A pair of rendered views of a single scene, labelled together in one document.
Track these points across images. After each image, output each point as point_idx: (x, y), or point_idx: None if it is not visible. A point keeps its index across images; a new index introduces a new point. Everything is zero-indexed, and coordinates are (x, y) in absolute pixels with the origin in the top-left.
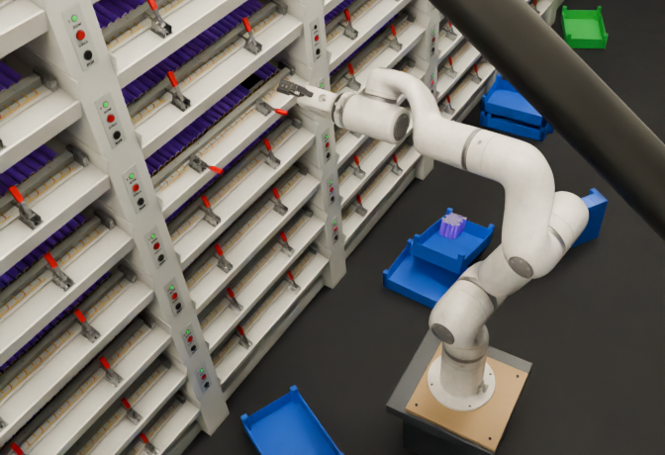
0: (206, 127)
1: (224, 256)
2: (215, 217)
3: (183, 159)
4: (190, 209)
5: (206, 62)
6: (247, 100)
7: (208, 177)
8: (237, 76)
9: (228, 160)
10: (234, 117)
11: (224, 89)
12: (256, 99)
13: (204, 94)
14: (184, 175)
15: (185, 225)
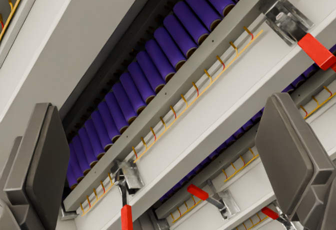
0: (153, 89)
1: (282, 219)
2: (225, 208)
3: (104, 169)
4: (194, 183)
5: None
6: (238, 7)
7: (159, 191)
8: (69, 22)
9: (199, 157)
10: (196, 67)
11: (53, 71)
12: None
13: (1, 105)
14: (115, 191)
15: (194, 199)
